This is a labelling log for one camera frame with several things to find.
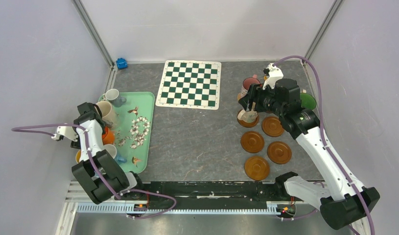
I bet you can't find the cream ceramic mug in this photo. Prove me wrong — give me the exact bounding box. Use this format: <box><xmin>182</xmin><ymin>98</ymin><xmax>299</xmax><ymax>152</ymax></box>
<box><xmin>237</xmin><ymin>109</ymin><xmax>258</xmax><ymax>123</ymax></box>

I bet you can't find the pink ghost pattern mug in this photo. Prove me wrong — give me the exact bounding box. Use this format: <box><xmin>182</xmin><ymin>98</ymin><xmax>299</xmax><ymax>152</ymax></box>
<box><xmin>239</xmin><ymin>74</ymin><xmax>260</xmax><ymax>97</ymax></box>

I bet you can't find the brown wooden ridged coaster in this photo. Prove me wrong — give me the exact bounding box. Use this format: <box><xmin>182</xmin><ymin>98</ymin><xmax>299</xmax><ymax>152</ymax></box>
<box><xmin>244</xmin><ymin>156</ymin><xmax>270</xmax><ymax>181</ymax></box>
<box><xmin>267</xmin><ymin>141</ymin><xmax>292</xmax><ymax>165</ymax></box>
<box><xmin>237</xmin><ymin>117</ymin><xmax>259</xmax><ymax>128</ymax></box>
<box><xmin>261</xmin><ymin>116</ymin><xmax>284</xmax><ymax>137</ymax></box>

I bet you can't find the green interior cartoon mug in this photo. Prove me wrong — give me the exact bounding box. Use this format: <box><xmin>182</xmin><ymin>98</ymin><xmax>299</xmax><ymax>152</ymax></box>
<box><xmin>300</xmin><ymin>92</ymin><xmax>317</xmax><ymax>110</ymax></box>

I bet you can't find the grey white mug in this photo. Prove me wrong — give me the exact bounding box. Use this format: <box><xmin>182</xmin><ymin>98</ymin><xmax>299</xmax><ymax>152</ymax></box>
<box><xmin>101</xmin><ymin>89</ymin><xmax>127</xmax><ymax>108</ymax></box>

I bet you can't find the yellow interior mug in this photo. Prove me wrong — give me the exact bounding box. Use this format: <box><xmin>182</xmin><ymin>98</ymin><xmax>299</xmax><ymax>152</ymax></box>
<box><xmin>75</xmin><ymin>150</ymin><xmax>81</xmax><ymax>163</ymax></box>

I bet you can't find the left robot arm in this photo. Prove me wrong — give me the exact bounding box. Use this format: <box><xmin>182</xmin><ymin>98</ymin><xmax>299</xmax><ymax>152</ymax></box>
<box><xmin>71</xmin><ymin>102</ymin><xmax>145</xmax><ymax>205</ymax></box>

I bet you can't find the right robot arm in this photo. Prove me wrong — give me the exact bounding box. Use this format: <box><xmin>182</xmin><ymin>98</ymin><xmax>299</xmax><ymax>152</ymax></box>
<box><xmin>238</xmin><ymin>78</ymin><xmax>380</xmax><ymax>230</ymax></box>

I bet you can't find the beige mug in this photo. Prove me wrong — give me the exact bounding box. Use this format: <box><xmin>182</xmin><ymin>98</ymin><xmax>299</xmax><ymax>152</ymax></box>
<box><xmin>96</xmin><ymin>101</ymin><xmax>119</xmax><ymax>130</ymax></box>

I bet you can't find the orange mug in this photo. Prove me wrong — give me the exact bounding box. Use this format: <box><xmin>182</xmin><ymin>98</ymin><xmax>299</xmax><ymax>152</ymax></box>
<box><xmin>102</xmin><ymin>126</ymin><xmax>115</xmax><ymax>145</ymax></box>

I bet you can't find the green floral tray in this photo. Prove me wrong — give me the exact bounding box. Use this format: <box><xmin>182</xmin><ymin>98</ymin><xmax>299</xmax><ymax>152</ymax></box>
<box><xmin>110</xmin><ymin>92</ymin><xmax>155</xmax><ymax>173</ymax></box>

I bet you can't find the green white chessboard mat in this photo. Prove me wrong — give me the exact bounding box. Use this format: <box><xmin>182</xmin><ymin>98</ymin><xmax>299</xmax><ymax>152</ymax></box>
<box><xmin>155</xmin><ymin>60</ymin><xmax>222</xmax><ymax>110</ymax></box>

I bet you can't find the blue toy block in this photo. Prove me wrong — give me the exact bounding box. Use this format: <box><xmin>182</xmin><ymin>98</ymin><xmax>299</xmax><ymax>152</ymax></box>
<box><xmin>116</xmin><ymin>58</ymin><xmax>128</xmax><ymax>70</ymax></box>

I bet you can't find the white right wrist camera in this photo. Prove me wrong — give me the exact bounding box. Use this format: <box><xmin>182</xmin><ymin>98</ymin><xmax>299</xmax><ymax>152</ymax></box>
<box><xmin>262</xmin><ymin>63</ymin><xmax>283</xmax><ymax>90</ymax></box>

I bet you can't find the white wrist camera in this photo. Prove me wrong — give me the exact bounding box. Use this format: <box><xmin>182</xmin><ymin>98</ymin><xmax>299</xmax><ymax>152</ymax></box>
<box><xmin>262</xmin><ymin>63</ymin><xmax>283</xmax><ymax>90</ymax></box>
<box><xmin>51</xmin><ymin>126</ymin><xmax>79</xmax><ymax>142</ymax></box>

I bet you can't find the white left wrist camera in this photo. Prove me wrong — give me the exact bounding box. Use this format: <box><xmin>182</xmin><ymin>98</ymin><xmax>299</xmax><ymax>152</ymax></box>
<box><xmin>51</xmin><ymin>126</ymin><xmax>79</xmax><ymax>142</ymax></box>

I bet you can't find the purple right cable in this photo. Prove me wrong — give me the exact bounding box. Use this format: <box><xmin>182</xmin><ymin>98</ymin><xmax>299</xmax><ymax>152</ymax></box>
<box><xmin>273</xmin><ymin>55</ymin><xmax>376</xmax><ymax>235</ymax></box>

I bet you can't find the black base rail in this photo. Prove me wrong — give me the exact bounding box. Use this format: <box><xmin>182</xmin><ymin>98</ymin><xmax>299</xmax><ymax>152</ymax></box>
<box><xmin>121</xmin><ymin>181</ymin><xmax>292</xmax><ymax>210</ymax></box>

